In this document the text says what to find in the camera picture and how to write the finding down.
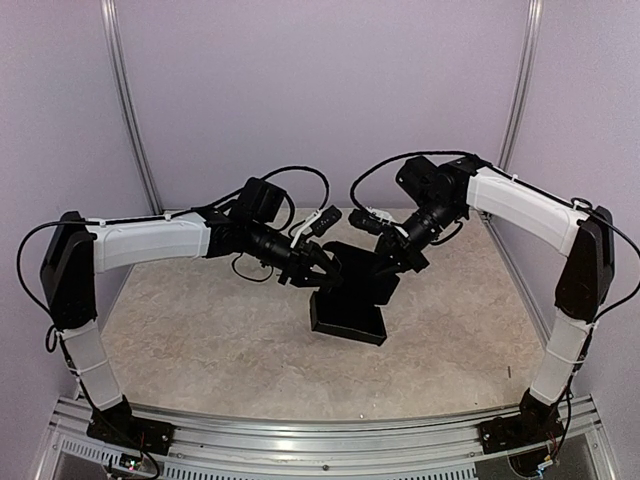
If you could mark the left vertical aluminium post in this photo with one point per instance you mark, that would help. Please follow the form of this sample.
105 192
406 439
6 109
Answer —
118 65

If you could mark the small circuit board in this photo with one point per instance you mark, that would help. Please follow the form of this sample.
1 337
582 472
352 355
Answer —
127 463

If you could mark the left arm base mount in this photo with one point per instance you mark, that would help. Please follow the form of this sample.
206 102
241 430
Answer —
118 425

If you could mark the front aluminium frame rail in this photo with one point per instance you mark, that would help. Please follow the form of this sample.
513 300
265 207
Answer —
218 447

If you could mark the vertical aluminium post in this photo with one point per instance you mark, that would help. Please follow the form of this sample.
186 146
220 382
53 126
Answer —
118 65
524 75

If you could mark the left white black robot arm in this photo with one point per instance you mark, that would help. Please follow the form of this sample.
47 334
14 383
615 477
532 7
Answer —
81 248

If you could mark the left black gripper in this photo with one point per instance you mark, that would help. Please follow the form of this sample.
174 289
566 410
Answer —
300 267

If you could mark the right vertical aluminium post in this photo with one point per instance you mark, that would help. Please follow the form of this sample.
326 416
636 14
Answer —
524 75

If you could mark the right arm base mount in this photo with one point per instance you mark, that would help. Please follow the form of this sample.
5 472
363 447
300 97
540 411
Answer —
534 422

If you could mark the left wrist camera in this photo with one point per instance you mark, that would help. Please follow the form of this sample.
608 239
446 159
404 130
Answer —
316 224

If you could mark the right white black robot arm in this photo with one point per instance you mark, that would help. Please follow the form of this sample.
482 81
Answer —
581 234

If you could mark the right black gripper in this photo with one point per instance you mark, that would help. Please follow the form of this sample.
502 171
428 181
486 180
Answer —
404 254

